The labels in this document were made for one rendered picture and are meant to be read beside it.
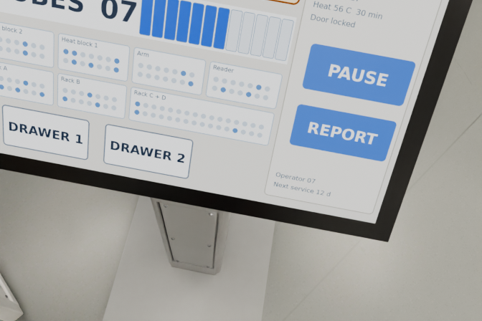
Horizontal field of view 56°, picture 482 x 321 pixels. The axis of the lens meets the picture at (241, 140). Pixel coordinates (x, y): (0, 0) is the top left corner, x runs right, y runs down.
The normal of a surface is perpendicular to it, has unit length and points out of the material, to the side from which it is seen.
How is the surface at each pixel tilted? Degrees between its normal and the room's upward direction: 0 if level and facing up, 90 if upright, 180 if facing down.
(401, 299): 0
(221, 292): 3
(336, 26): 50
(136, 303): 3
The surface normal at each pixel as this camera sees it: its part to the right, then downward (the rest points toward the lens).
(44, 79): -0.08, 0.36
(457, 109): 0.07, -0.47
